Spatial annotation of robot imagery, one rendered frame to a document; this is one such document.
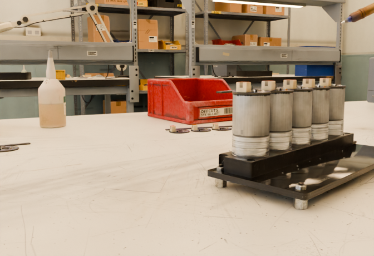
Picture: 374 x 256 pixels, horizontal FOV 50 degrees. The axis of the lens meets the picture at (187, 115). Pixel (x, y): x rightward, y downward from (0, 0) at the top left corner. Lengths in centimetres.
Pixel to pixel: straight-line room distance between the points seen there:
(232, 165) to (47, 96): 34
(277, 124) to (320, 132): 6
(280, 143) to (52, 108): 34
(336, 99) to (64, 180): 22
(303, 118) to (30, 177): 20
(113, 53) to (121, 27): 226
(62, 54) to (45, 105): 197
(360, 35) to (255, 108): 615
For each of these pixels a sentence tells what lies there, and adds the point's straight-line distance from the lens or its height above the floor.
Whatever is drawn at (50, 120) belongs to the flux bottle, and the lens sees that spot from 55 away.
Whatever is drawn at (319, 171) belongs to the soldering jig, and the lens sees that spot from 28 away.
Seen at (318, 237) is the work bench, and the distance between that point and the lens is 20.
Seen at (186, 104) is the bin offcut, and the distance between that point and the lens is 55.
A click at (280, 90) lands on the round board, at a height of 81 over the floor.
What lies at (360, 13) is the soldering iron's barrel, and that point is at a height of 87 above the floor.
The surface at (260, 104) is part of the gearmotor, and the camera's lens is 26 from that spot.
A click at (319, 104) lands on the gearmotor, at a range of 33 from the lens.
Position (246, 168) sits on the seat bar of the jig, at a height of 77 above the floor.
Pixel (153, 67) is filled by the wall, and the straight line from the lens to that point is 491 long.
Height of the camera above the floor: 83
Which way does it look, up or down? 7 degrees down
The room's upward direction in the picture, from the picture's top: straight up
